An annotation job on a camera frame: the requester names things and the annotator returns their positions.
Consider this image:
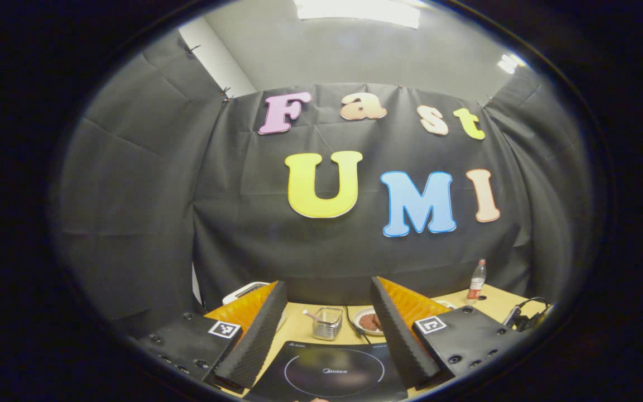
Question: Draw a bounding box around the metal wire basket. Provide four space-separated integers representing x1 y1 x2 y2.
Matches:
312 307 343 341

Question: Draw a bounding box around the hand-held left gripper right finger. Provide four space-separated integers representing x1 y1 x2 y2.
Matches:
370 276 526 390

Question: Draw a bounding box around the round white plate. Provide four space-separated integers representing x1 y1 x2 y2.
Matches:
353 306 385 336

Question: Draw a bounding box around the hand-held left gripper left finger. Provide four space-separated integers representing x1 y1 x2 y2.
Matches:
132 281 289 391

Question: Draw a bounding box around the small ceiling light panel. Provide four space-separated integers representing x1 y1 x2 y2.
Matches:
497 53 526 74

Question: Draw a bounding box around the black induction cooktop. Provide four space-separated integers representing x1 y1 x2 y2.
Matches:
243 341 409 402

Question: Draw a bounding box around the large ceiling light panel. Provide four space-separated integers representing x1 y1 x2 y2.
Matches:
294 0 421 28

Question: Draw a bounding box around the dark device with cable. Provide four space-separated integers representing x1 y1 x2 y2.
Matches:
503 297 551 333

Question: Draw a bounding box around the red label plastic bottle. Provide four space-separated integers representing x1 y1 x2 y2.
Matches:
467 259 487 305

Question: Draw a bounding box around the black power cable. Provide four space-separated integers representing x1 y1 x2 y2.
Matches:
344 305 371 344

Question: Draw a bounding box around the black backdrop cloth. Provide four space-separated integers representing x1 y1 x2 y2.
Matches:
54 31 596 336

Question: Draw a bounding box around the white toaster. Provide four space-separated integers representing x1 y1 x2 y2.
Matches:
222 281 271 305

